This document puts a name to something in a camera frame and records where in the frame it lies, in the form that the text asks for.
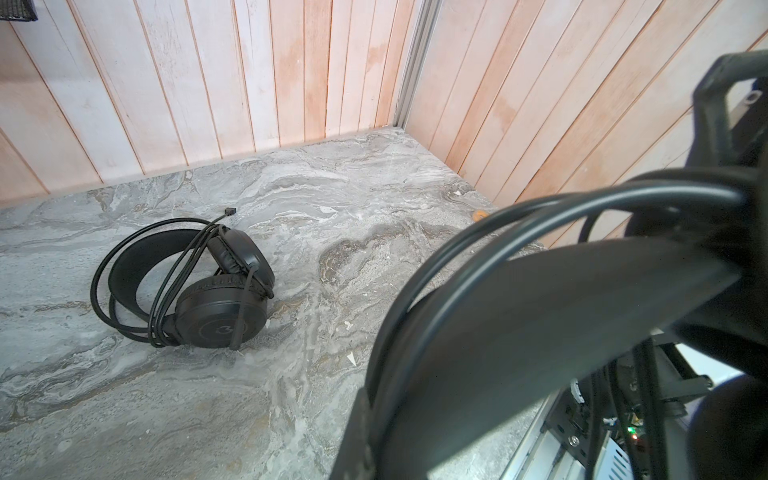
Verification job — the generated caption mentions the small black wired headphones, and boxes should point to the small black wired headphones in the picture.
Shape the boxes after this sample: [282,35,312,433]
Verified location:
[362,167,767,479]

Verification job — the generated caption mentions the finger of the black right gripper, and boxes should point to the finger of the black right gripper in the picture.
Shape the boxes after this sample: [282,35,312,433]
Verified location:
[686,50,767,167]

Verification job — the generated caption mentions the black wire mesh wall basket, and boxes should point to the black wire mesh wall basket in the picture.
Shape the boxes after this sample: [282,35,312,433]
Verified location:
[0,0,38,22]

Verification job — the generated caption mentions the small brown round disc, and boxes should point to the small brown round disc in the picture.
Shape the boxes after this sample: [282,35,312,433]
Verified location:
[471,210,489,222]

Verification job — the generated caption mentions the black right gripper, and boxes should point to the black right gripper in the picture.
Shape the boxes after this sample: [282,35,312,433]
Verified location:
[542,341,714,479]

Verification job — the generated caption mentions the large black gaming headset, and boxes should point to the large black gaming headset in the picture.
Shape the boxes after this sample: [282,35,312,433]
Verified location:
[89,217,276,350]

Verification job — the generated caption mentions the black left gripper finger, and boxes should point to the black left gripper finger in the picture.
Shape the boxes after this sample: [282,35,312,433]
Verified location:
[329,388,376,480]

